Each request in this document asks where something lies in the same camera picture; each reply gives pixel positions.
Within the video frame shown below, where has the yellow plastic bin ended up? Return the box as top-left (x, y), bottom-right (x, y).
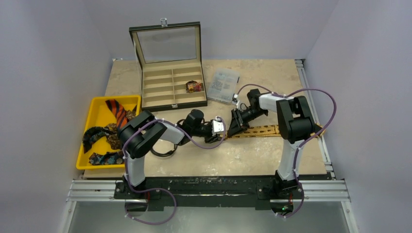
top-left (76, 95), bottom-right (141, 170)

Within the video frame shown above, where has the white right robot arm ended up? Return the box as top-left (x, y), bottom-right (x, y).
top-left (227, 89), bottom-right (316, 198)

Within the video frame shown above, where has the black compartment tie box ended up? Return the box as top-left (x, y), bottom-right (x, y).
top-left (129, 18), bottom-right (207, 112)

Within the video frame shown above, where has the clear plastic organiser box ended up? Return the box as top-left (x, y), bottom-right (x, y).
top-left (206, 68), bottom-right (240, 104)

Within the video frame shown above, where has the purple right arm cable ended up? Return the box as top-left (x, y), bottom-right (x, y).
top-left (233, 84), bottom-right (338, 219)

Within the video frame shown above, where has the aluminium frame rail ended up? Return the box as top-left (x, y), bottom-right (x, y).
top-left (59, 59), bottom-right (359, 233)

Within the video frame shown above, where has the orange navy striped tie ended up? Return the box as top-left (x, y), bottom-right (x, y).
top-left (105, 99), bottom-right (129, 130)

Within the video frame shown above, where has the dark patterned tie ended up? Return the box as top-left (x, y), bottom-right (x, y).
top-left (82, 123), bottom-right (124, 166)

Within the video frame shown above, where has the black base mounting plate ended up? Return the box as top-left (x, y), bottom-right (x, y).
top-left (114, 175), bottom-right (305, 213)

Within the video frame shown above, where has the black coiled cable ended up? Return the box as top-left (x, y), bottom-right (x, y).
top-left (149, 120), bottom-right (186, 158)

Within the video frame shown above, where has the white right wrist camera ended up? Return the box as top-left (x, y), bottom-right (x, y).
top-left (232, 94), bottom-right (242, 109)

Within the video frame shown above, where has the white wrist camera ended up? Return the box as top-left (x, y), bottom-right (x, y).
top-left (211, 116), bottom-right (226, 135)
top-left (232, 94), bottom-right (242, 109)

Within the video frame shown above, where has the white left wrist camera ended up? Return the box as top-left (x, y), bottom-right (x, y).
top-left (211, 116), bottom-right (226, 135)

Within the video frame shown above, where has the rolled colourful tie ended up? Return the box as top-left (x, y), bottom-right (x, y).
top-left (185, 80), bottom-right (204, 93)

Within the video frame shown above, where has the cream insect print tie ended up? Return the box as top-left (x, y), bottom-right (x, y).
top-left (223, 123), bottom-right (326, 139)

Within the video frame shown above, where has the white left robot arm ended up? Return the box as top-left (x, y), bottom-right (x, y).
top-left (118, 109), bottom-right (226, 199)

